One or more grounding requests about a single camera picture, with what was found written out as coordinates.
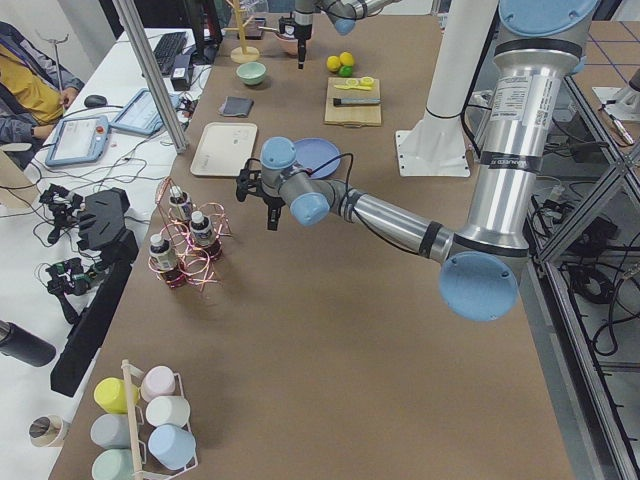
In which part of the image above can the cream rabbit tray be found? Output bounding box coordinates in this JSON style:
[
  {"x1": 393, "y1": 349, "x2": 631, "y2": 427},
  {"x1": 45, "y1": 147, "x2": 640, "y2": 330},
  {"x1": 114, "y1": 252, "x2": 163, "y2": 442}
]
[{"x1": 190, "y1": 122, "x2": 258, "y2": 177}]

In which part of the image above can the black thermos bottle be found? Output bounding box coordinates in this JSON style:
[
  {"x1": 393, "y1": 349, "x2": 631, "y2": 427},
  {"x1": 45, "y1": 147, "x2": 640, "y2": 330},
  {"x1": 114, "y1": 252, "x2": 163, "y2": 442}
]
[{"x1": 1, "y1": 321, "x2": 56, "y2": 367}]

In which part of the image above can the steel muddler black tip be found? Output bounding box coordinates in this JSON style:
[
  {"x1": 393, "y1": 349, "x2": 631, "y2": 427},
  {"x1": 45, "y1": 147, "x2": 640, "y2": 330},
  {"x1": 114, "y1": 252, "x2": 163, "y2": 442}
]
[{"x1": 332, "y1": 98, "x2": 381, "y2": 107}]

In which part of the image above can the wooden cup tree stand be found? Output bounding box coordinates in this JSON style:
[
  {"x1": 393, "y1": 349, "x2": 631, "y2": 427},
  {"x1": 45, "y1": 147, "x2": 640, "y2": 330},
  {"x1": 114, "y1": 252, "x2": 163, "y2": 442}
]
[{"x1": 225, "y1": 0, "x2": 260, "y2": 64}]

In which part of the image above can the black keyboard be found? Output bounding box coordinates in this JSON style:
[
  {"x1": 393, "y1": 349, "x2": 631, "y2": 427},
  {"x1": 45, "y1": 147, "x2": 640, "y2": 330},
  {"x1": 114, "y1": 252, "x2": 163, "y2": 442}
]
[{"x1": 153, "y1": 32, "x2": 187, "y2": 76}]

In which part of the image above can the green lime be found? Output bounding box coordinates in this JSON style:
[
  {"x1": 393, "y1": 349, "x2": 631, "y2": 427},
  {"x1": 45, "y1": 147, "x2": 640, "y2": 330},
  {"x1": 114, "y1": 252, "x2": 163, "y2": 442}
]
[{"x1": 338, "y1": 65, "x2": 353, "y2": 78}]

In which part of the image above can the white cup rack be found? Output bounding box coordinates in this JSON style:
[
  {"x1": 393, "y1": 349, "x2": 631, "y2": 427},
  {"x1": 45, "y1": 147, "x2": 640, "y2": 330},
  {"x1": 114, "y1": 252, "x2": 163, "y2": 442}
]
[{"x1": 121, "y1": 359, "x2": 199, "y2": 480}]

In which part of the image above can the teach pendant front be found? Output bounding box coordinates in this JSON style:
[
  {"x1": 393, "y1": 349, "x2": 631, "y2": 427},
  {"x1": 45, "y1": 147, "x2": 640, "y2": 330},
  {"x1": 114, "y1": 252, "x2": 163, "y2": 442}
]
[{"x1": 45, "y1": 115, "x2": 110, "y2": 167}]

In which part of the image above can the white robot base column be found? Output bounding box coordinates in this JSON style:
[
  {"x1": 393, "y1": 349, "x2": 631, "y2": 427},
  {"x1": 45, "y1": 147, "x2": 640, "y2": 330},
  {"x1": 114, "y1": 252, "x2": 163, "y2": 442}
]
[{"x1": 396, "y1": 0, "x2": 498, "y2": 178}]

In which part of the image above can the light blue cup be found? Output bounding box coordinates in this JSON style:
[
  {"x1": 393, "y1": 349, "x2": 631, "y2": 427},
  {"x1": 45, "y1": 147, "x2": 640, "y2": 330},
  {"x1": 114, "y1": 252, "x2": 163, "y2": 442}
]
[{"x1": 148, "y1": 424, "x2": 196, "y2": 470}]

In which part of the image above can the green bowl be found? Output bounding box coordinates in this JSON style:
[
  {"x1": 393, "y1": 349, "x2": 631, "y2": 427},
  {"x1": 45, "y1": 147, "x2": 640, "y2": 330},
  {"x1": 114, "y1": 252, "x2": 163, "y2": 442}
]
[{"x1": 236, "y1": 61, "x2": 267, "y2": 86}]

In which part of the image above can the wooden cutting board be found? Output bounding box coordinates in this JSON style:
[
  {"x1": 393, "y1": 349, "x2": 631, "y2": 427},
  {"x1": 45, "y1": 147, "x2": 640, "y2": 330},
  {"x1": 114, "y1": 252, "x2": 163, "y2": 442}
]
[{"x1": 324, "y1": 77, "x2": 382, "y2": 127}]

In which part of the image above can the teach pendant rear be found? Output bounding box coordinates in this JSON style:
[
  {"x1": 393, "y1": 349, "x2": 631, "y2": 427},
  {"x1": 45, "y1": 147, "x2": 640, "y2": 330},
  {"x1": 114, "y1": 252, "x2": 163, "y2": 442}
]
[{"x1": 109, "y1": 89, "x2": 163, "y2": 136}]

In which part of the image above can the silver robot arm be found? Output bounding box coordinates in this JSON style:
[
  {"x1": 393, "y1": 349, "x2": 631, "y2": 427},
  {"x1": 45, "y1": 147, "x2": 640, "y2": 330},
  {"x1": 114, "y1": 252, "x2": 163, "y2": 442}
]
[
  {"x1": 255, "y1": 1, "x2": 596, "y2": 321},
  {"x1": 289, "y1": 0, "x2": 394, "y2": 70}
]

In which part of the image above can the grey cup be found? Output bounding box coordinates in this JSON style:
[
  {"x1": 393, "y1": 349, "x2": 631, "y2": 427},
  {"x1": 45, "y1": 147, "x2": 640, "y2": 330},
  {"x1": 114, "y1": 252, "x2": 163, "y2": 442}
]
[{"x1": 90, "y1": 414, "x2": 130, "y2": 449}]

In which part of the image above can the yellow lemon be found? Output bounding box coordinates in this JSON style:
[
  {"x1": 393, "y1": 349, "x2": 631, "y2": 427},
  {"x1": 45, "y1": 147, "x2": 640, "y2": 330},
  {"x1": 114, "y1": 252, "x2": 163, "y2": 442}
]
[
  {"x1": 326, "y1": 56, "x2": 342, "y2": 72},
  {"x1": 339, "y1": 51, "x2": 355, "y2": 67}
]

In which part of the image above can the dark drink bottle back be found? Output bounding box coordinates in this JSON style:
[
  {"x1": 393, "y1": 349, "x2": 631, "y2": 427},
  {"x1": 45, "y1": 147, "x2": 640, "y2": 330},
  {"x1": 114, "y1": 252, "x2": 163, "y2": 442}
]
[{"x1": 169, "y1": 185, "x2": 193, "y2": 223}]

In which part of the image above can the grey folded cloth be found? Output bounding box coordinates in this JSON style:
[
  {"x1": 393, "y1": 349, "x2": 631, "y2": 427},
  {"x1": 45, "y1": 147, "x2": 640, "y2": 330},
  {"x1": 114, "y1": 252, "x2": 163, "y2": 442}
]
[{"x1": 219, "y1": 96, "x2": 254, "y2": 118}]

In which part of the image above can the pink bowl with ice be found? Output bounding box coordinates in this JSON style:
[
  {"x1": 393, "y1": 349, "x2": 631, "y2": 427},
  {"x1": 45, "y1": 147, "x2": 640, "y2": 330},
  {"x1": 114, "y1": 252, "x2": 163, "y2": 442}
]
[{"x1": 274, "y1": 24, "x2": 298, "y2": 57}]

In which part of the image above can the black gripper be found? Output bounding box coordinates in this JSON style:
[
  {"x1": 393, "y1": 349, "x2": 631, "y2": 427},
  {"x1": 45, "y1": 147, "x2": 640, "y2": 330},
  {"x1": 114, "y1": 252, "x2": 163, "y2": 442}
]
[
  {"x1": 292, "y1": 13, "x2": 313, "y2": 69},
  {"x1": 261, "y1": 184, "x2": 286, "y2": 231}
]

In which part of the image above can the pink cup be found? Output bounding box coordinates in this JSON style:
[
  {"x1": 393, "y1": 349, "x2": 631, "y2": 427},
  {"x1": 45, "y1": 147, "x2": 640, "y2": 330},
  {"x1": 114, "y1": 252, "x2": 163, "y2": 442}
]
[{"x1": 140, "y1": 365, "x2": 176, "y2": 402}]

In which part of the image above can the dark drink bottle front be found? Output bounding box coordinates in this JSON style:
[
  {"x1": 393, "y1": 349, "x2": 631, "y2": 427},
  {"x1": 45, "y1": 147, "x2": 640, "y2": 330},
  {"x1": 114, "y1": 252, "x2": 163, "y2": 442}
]
[{"x1": 149, "y1": 233, "x2": 186, "y2": 288}]

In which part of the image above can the yellow plastic knife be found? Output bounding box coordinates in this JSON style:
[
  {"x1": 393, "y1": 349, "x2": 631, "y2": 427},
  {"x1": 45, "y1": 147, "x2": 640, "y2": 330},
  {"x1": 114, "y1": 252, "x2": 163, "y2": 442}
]
[{"x1": 333, "y1": 83, "x2": 373, "y2": 91}]

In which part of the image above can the seated person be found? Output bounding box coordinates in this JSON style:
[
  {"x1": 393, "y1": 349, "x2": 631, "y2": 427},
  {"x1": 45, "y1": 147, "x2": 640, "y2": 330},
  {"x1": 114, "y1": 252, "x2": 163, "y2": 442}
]
[{"x1": 1, "y1": 22, "x2": 84, "y2": 169}]

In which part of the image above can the copper wire bottle rack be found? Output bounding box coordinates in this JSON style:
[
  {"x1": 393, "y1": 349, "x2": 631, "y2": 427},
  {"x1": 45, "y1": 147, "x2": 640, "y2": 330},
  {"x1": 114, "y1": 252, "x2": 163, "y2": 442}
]
[{"x1": 147, "y1": 177, "x2": 232, "y2": 290}]

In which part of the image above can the black computer mouse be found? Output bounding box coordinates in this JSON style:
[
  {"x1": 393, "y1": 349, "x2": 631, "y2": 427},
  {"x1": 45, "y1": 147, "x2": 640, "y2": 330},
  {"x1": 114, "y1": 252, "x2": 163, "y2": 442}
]
[{"x1": 84, "y1": 94, "x2": 109, "y2": 109}]

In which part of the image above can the aluminium frame post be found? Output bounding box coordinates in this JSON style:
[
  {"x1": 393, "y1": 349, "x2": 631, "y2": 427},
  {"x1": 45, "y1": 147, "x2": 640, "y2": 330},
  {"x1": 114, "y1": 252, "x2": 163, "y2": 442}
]
[{"x1": 113, "y1": 0, "x2": 188, "y2": 154}]

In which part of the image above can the dark drink bottle middle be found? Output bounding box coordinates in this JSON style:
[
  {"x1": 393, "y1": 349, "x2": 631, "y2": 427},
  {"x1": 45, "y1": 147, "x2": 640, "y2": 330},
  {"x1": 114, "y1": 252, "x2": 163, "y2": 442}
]
[{"x1": 189, "y1": 210, "x2": 222, "y2": 261}]

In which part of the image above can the dark drink bottle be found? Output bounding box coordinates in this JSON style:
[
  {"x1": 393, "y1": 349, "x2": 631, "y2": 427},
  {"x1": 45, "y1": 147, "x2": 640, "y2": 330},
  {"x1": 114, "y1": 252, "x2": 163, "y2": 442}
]
[
  {"x1": 169, "y1": 185, "x2": 193, "y2": 223},
  {"x1": 189, "y1": 210, "x2": 222, "y2": 261},
  {"x1": 149, "y1": 233, "x2": 186, "y2": 288}
]

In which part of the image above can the yellow cup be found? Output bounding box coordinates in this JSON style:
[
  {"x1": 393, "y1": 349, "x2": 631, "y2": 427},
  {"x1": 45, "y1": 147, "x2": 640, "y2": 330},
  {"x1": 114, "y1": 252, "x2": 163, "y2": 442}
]
[{"x1": 93, "y1": 377, "x2": 127, "y2": 414}]

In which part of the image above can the blue round plate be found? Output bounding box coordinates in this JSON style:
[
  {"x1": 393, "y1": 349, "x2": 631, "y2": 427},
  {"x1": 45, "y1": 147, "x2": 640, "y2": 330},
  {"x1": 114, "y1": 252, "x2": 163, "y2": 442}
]
[{"x1": 293, "y1": 138, "x2": 341, "y2": 179}]

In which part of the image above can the teach pendant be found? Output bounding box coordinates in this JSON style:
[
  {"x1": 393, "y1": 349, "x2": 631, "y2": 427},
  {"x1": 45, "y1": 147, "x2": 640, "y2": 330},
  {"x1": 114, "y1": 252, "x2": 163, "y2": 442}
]
[
  {"x1": 109, "y1": 89, "x2": 163, "y2": 136},
  {"x1": 45, "y1": 115, "x2": 110, "y2": 167}
]

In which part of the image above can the white cup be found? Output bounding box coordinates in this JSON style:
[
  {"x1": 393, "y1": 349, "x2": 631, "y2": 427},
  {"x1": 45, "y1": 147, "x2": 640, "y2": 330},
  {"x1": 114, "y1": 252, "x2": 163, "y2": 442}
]
[{"x1": 146, "y1": 396, "x2": 191, "y2": 428}]

